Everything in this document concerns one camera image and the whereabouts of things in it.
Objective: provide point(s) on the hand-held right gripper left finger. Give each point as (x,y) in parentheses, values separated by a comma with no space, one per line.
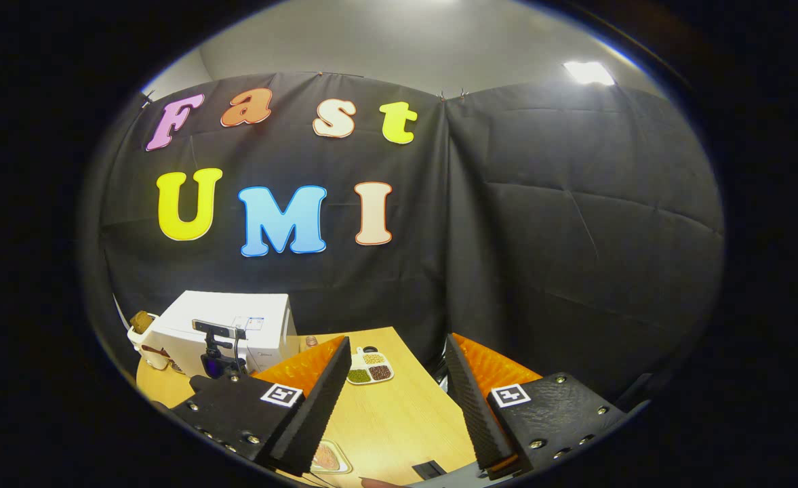
(317,407)

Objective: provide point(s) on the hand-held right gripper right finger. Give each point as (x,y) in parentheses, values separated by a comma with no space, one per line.
(473,407)

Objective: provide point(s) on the white microwave oven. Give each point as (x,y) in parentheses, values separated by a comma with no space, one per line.
(229,325)

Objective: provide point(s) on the golden bread bun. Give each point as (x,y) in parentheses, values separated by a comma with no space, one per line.
(326,457)

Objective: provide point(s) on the pale green plate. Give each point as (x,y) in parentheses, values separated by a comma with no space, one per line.
(334,468)

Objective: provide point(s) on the white divided plate of beans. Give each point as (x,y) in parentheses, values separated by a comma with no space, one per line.
(370,369)

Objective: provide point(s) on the clear bottle with red label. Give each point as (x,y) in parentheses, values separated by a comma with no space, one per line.
(311,341)

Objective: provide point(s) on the white toaster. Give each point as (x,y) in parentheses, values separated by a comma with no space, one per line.
(142,342)

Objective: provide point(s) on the black table clamp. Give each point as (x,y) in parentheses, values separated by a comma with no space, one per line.
(430,468)

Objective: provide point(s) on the brown bread slice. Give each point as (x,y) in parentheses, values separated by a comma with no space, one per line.
(142,320)

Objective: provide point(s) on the black backdrop cloth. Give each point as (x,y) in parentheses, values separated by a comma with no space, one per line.
(541,224)

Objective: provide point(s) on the ceiling light panel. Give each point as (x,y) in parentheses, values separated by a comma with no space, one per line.
(588,72)

